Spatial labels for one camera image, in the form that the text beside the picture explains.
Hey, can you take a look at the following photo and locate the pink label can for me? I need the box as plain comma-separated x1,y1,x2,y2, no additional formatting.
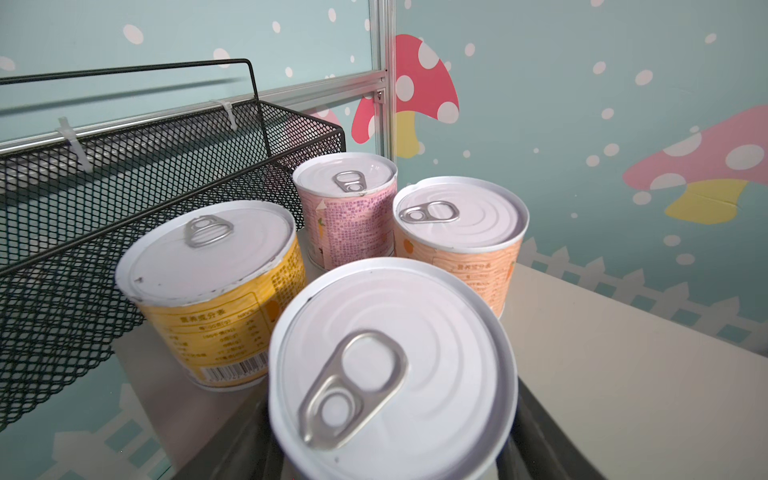
292,152,398,270

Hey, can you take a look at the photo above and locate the white lid can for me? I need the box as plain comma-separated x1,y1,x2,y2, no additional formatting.
268,257,518,479

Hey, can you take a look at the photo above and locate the black mesh wall basket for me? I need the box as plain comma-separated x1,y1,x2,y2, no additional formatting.
1,93,346,425

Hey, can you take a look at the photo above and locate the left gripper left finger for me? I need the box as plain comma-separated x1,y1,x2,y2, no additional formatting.
173,389,282,480

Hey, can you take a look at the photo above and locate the beige metal cabinet counter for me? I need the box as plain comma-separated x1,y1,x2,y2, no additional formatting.
113,265,767,479

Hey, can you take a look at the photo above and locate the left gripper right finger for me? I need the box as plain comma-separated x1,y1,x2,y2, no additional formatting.
497,379,605,480

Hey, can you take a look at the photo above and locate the orange label can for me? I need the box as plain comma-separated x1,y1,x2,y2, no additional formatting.
392,176,530,316

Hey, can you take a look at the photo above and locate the yellow label can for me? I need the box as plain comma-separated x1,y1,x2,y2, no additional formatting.
115,200,307,391

